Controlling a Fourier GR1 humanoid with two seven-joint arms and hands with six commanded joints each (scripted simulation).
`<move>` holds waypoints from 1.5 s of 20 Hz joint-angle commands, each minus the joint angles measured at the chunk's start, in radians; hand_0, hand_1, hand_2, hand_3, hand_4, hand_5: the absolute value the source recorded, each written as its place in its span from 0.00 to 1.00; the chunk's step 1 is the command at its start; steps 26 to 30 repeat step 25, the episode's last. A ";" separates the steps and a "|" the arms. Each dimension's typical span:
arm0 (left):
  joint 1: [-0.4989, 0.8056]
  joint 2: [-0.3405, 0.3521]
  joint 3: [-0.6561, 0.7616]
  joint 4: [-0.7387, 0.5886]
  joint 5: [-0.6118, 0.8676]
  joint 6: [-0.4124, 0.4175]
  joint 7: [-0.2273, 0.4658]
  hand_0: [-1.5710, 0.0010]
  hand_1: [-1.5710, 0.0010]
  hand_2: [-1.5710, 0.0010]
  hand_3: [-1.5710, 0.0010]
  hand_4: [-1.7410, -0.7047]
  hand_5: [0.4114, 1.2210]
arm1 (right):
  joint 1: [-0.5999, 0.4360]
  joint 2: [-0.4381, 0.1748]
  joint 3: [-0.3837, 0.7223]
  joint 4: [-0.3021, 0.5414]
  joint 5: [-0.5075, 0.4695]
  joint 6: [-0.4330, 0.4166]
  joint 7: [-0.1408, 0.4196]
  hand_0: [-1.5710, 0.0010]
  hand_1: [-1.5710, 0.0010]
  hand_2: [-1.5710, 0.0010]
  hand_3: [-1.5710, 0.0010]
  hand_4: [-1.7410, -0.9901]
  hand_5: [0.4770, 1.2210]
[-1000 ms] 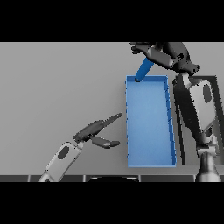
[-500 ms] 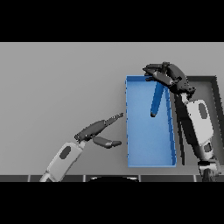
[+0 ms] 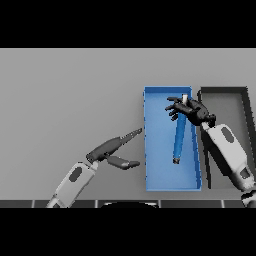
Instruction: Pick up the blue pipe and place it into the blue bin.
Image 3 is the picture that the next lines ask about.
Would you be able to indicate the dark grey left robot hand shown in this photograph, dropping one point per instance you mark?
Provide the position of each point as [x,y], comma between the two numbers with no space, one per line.
[106,149]

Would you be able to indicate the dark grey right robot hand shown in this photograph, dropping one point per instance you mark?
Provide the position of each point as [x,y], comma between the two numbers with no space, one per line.
[192,112]

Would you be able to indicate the blue pipe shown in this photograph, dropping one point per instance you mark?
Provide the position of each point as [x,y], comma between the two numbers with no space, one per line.
[180,137]

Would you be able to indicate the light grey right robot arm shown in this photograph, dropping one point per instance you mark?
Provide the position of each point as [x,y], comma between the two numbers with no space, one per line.
[230,156]

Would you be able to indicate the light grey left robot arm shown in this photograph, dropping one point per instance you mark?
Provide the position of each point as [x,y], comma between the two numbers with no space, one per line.
[72,183]

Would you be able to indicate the dark grey bin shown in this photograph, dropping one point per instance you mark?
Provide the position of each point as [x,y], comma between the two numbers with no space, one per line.
[220,103]

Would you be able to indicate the blue bin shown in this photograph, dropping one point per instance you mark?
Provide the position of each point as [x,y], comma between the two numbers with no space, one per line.
[160,160]

